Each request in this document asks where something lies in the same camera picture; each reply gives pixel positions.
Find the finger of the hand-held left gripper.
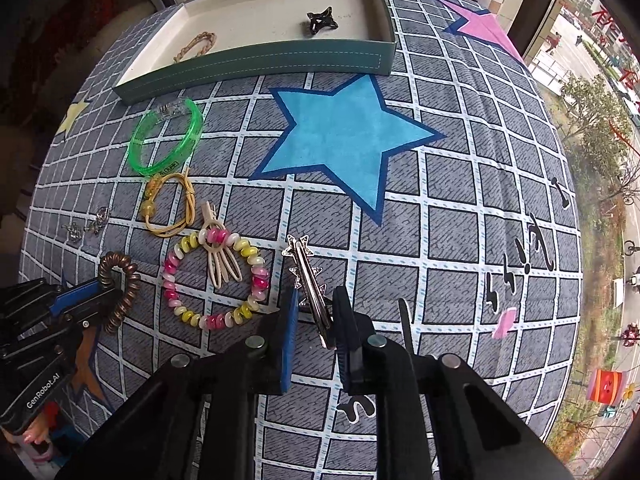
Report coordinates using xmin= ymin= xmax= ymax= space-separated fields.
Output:
xmin=0 ymin=278 xmax=108 ymax=331
xmin=47 ymin=296 xmax=126 ymax=346

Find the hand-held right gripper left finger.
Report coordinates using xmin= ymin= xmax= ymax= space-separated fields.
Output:
xmin=52 ymin=285 xmax=301 ymax=480

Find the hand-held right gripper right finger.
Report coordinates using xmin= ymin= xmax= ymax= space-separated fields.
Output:
xmin=332 ymin=286 xmax=576 ymax=480

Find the brown spiral hair tie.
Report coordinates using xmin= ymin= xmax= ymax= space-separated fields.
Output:
xmin=97 ymin=252 xmax=142 ymax=335

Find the silver star hair clip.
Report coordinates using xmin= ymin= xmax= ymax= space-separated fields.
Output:
xmin=282 ymin=234 xmax=337 ymax=350

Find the pink yellow beaded bracelet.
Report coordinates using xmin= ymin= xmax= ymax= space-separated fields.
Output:
xmin=162 ymin=227 xmax=271 ymax=331

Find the yellow cord bracelet with bead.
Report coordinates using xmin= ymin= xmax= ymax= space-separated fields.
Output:
xmin=142 ymin=169 xmax=197 ymax=238

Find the beige hair clip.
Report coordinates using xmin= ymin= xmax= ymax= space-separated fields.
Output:
xmin=199 ymin=201 xmax=244 ymax=288

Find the green translucent bangle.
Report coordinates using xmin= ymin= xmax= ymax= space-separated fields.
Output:
xmin=127 ymin=97 xmax=205 ymax=178

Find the green shallow tray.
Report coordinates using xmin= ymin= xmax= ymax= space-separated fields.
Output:
xmin=111 ymin=0 xmax=397 ymax=106

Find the pink printed cloth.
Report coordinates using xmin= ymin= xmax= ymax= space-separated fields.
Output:
xmin=2 ymin=405 xmax=68 ymax=466

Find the black hair claw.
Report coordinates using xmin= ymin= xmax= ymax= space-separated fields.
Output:
xmin=300 ymin=6 xmax=338 ymax=38

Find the beige braided bracelet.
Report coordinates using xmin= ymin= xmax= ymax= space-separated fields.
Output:
xmin=172 ymin=31 xmax=217 ymax=65

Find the dark window frame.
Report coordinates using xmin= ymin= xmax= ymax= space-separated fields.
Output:
xmin=507 ymin=0 xmax=640 ymax=61

